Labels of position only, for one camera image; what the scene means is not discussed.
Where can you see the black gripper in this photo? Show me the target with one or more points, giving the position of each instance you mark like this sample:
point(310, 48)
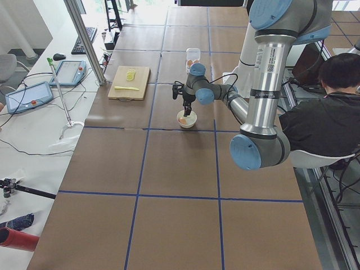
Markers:
point(188, 99)

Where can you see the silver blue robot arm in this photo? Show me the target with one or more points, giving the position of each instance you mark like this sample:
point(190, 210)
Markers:
point(274, 27)

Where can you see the clear plastic egg box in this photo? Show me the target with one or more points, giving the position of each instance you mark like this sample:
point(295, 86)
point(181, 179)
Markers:
point(192, 54)

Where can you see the white round bowl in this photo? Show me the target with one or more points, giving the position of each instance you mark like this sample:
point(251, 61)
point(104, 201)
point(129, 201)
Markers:
point(191, 119)

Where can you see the yellow plastic knife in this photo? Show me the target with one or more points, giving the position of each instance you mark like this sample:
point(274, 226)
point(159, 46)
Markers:
point(126, 88)

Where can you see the wooden cutting board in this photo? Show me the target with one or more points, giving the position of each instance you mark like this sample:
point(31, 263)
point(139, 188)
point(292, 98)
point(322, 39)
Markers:
point(140, 81)

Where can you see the green tipped grabber stick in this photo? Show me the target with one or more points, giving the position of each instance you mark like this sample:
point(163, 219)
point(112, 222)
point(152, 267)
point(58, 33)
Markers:
point(70, 122)

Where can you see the white chair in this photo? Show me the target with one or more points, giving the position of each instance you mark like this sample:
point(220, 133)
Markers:
point(306, 160)

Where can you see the blue teach pendant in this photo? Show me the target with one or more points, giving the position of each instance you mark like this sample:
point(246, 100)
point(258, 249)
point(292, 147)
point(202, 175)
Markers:
point(28, 98)
point(70, 73)

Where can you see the black computer mouse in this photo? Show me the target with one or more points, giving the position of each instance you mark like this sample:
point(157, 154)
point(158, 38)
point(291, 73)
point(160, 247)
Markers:
point(59, 56)

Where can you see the person in black jacket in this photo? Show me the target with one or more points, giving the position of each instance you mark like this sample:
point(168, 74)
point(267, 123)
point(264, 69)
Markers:
point(328, 126)

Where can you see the black tripod stand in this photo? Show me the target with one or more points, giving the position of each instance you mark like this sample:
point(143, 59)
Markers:
point(10, 185)

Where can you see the red cylinder bottle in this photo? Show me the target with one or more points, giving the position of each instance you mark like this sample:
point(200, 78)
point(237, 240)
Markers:
point(14, 239)

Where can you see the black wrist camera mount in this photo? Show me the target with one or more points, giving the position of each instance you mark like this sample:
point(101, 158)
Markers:
point(177, 89)

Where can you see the aluminium frame post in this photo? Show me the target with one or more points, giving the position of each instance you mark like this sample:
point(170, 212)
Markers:
point(80, 28)

